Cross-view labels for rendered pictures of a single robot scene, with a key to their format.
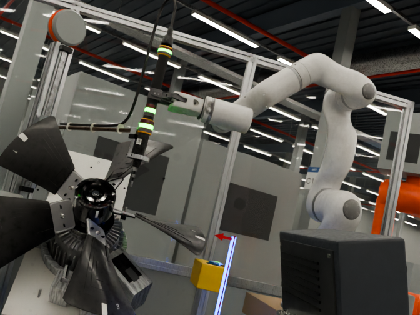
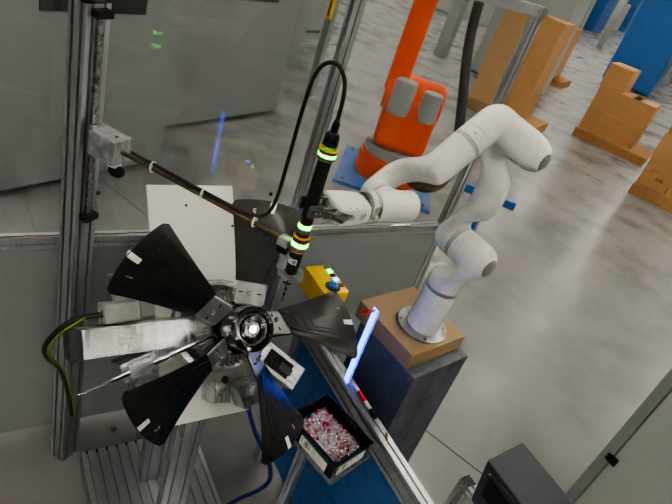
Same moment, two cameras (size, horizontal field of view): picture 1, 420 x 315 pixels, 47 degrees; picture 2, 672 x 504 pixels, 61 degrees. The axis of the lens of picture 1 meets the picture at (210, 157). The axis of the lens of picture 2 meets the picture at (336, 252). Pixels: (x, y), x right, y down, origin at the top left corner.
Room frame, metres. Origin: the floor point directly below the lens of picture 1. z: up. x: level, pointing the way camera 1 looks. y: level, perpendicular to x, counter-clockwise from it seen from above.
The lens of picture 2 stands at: (0.38, 0.73, 2.19)
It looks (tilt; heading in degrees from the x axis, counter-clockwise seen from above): 31 degrees down; 330
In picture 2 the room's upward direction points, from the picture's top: 19 degrees clockwise
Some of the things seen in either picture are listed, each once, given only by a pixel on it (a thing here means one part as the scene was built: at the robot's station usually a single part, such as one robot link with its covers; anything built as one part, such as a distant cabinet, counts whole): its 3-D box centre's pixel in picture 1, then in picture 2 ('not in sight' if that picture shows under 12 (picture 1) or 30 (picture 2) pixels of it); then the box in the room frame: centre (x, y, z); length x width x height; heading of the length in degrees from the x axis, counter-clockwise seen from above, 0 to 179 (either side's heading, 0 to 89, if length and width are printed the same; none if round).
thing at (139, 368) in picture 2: not in sight; (141, 367); (1.42, 0.56, 1.08); 0.07 x 0.04 x 0.06; 110
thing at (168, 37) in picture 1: (154, 96); (310, 208); (1.47, 0.21, 1.56); 0.04 x 0.04 x 0.46
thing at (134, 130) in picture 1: (139, 144); (291, 258); (1.48, 0.22, 1.40); 0.09 x 0.07 x 0.10; 44
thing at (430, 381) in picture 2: not in sight; (374, 420); (1.66, -0.44, 0.47); 0.30 x 0.30 x 0.93; 18
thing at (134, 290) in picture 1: (124, 280); (271, 363); (1.51, 0.17, 0.98); 0.20 x 0.16 x 0.20; 10
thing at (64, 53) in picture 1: (46, 117); (95, 124); (1.96, 0.69, 1.48); 0.05 x 0.03 x 0.62; 135
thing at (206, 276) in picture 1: (208, 276); (323, 289); (1.82, -0.09, 1.02); 0.16 x 0.10 x 0.11; 10
